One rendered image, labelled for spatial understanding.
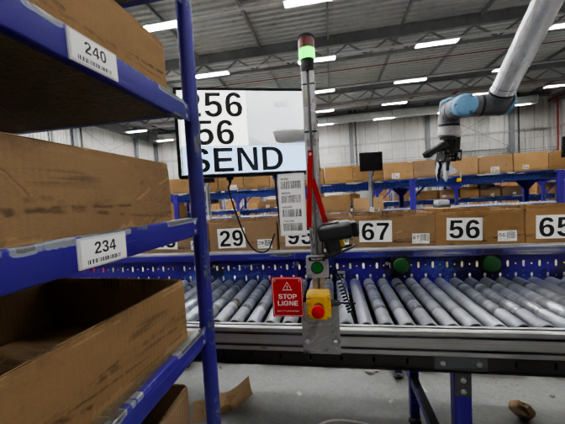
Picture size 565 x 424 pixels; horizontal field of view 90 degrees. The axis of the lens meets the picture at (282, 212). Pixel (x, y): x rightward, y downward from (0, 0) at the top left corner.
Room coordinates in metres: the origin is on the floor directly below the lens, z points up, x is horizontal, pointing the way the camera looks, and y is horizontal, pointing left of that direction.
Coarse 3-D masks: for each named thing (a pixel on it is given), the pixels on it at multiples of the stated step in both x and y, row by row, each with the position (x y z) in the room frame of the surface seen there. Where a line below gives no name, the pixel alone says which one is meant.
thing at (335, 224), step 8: (328, 224) 0.82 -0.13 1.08; (336, 224) 0.82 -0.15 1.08; (344, 224) 0.81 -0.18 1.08; (352, 224) 0.81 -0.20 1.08; (320, 232) 0.82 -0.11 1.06; (328, 232) 0.82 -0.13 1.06; (336, 232) 0.81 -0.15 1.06; (344, 232) 0.81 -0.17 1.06; (352, 232) 0.81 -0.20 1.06; (320, 240) 0.82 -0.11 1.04; (328, 240) 0.82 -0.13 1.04; (336, 240) 0.82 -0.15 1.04; (328, 248) 0.83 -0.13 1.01; (336, 248) 0.83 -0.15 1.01; (328, 256) 0.83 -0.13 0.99
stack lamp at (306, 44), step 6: (306, 36) 0.88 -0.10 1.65; (300, 42) 0.89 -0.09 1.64; (306, 42) 0.88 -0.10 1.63; (312, 42) 0.89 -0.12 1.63; (300, 48) 0.89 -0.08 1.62; (306, 48) 0.88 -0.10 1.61; (312, 48) 0.89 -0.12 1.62; (300, 54) 0.89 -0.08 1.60; (306, 54) 0.88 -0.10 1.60; (312, 54) 0.88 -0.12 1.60
